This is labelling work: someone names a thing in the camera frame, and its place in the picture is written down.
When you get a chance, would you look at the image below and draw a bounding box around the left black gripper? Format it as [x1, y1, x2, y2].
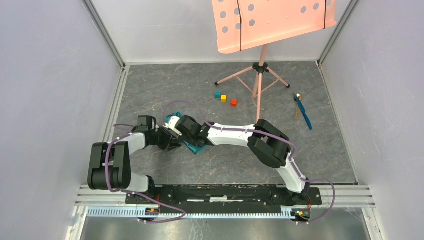
[149, 126, 183, 152]

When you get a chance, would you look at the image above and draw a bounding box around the teal cloth napkin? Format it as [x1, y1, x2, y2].
[164, 111, 208, 155]

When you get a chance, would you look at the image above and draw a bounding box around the gold spoon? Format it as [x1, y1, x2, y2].
[294, 93, 302, 119]

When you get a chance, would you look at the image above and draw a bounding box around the blue handled utensil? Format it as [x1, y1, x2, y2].
[297, 100, 313, 130]

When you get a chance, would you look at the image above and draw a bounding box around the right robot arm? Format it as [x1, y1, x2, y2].
[165, 115, 310, 204]

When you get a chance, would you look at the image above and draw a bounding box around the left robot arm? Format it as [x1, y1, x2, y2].
[87, 115, 182, 204]

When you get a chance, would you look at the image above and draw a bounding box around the teal cube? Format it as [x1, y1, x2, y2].
[214, 91, 221, 99]

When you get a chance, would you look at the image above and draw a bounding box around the red cube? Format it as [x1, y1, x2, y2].
[230, 99, 238, 107]

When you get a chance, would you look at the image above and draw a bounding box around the pink music stand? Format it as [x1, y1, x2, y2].
[212, 0, 337, 120]

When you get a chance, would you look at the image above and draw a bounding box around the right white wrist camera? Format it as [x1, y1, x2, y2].
[163, 116, 182, 138]

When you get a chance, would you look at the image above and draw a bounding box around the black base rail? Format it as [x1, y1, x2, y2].
[125, 184, 323, 220]

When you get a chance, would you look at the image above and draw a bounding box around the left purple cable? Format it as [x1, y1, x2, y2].
[104, 123, 187, 225]

